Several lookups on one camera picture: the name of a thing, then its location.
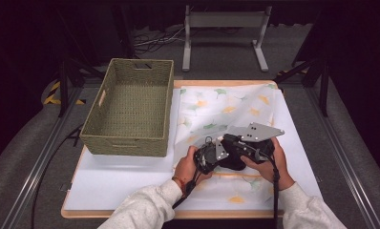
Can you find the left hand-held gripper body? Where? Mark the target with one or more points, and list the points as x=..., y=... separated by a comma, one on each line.
x=212, y=156

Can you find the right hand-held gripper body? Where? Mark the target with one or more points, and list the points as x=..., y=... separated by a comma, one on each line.
x=251, y=140

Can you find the white leaf print bag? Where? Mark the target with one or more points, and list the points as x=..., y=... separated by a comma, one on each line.
x=210, y=108

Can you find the green woven basket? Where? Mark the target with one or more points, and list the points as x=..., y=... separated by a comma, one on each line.
x=130, y=105

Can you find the person's left hand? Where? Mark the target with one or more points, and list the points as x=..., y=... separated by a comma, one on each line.
x=186, y=167

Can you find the person's right hand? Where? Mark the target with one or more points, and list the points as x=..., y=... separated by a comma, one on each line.
x=270, y=171

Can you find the black tripod stand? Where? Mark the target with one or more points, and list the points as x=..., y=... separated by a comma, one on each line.
x=64, y=86
x=323, y=86

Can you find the white table mat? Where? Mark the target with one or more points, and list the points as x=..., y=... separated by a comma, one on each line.
x=121, y=184

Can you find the grey metal stand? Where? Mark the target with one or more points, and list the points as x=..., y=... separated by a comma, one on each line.
x=226, y=19

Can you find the yellow black floor tape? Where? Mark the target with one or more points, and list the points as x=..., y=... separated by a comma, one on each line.
x=51, y=95

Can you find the aluminium floor rail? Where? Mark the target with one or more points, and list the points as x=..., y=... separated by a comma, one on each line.
x=35, y=171
x=347, y=159

